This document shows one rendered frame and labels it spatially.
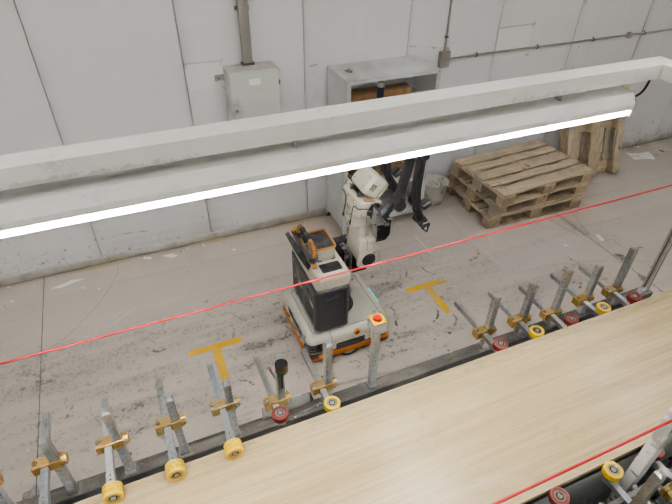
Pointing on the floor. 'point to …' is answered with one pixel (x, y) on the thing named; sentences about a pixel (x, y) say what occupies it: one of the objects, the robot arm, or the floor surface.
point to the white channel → (122, 149)
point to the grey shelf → (414, 68)
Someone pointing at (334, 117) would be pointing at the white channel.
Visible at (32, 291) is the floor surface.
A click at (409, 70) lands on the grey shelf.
